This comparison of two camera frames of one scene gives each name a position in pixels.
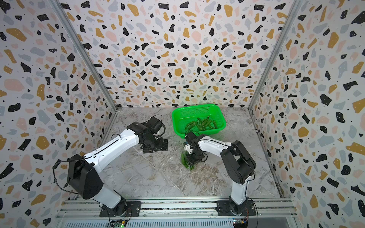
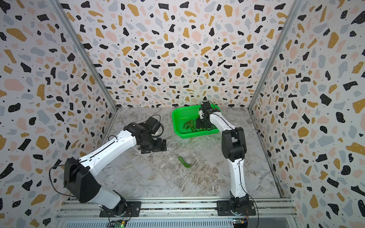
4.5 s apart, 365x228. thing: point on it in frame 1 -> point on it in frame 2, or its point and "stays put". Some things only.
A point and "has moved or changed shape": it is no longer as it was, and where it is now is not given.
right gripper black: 192,162 -> 198,125
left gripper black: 162,147 stays put
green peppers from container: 186,161 has moved or changed shape
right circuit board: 240,223 stays put
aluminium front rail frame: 87,213 stays put
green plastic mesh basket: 202,119 stays put
